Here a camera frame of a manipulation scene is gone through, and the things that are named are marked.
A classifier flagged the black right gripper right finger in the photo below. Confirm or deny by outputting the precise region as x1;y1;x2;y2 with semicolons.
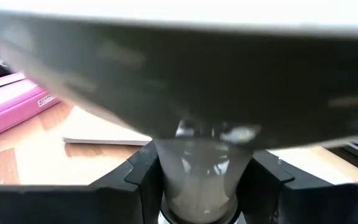
236;149;358;224

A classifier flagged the pink and white box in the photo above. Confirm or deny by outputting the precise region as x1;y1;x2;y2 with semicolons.
0;71;61;146

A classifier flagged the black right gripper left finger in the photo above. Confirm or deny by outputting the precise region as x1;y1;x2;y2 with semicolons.
0;140;164;224

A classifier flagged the black metal table frame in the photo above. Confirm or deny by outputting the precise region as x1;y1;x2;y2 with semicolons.
328;139;358;179

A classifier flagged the brown cardboard sheet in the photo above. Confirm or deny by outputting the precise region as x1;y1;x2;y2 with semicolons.
62;105;153;146

